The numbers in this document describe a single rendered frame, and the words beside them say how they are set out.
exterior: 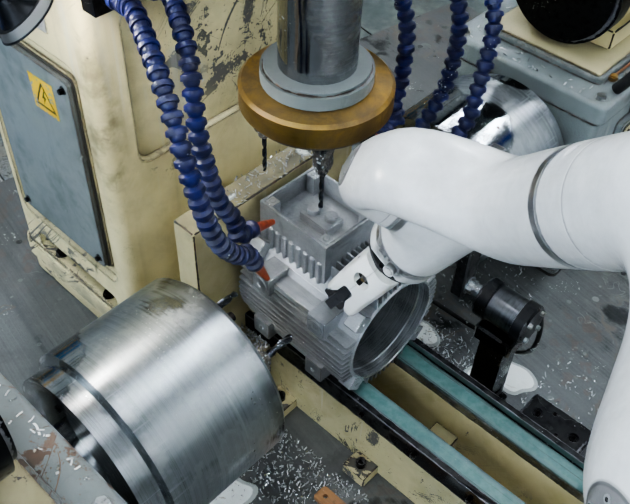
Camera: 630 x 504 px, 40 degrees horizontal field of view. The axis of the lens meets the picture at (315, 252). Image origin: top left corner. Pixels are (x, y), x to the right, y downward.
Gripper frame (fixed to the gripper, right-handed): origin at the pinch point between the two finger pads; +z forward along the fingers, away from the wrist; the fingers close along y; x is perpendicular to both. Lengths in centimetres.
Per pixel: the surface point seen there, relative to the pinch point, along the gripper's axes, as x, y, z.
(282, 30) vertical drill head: 25.9, 1.7, -20.4
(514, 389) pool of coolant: -28.9, 24.7, 18.0
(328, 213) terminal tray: 9.0, 6.6, 1.5
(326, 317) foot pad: -1.3, -2.6, 2.5
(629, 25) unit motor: 5, 66, -8
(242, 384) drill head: -1.0, -19.0, -2.9
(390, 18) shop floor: 72, 202, 169
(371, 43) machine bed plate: 39, 83, 58
